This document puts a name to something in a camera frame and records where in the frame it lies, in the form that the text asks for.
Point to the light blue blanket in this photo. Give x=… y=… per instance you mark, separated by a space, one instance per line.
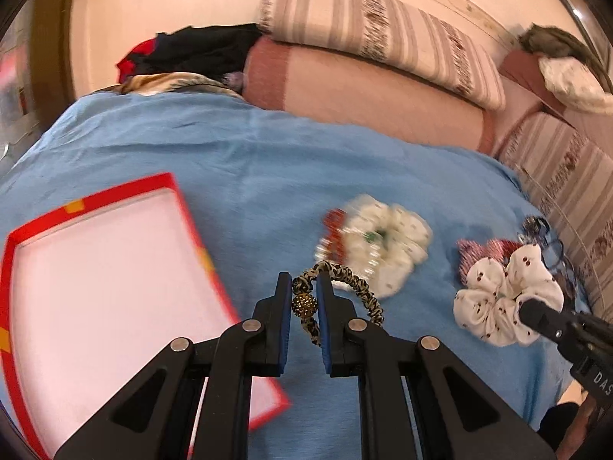
x=257 y=184

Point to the grey and white clothes heap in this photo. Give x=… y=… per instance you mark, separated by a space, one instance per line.
x=571 y=72

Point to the wooden glass panel door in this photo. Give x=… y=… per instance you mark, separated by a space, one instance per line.
x=36 y=79

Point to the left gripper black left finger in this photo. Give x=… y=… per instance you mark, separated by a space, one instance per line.
x=192 y=399

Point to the floral patterned bedsheet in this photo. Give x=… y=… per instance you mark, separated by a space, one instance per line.
x=156 y=84

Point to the white cherry print scrunchie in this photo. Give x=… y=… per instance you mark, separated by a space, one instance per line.
x=489 y=306

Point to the cream organza dotted scrunchie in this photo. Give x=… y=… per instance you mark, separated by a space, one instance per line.
x=383 y=243

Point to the pink sofa back cushion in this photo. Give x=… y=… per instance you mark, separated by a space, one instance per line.
x=526 y=94

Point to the striped floral side cushion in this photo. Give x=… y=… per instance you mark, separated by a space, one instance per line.
x=569 y=179

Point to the red white plaid scrunchie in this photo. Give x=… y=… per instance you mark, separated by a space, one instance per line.
x=470 y=252

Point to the red cardboard tray box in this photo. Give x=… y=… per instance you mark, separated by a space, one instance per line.
x=91 y=292

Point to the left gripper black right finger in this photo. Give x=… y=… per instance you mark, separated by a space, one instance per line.
x=417 y=399

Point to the black and red clothes pile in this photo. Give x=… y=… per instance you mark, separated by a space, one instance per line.
x=212 y=51

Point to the striped floral pillow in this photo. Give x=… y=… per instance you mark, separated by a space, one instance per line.
x=393 y=33

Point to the navy bow hair clip pile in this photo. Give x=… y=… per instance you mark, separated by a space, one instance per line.
x=537 y=230

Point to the pink quilted bolster cushion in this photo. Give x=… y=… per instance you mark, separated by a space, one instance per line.
x=335 y=88

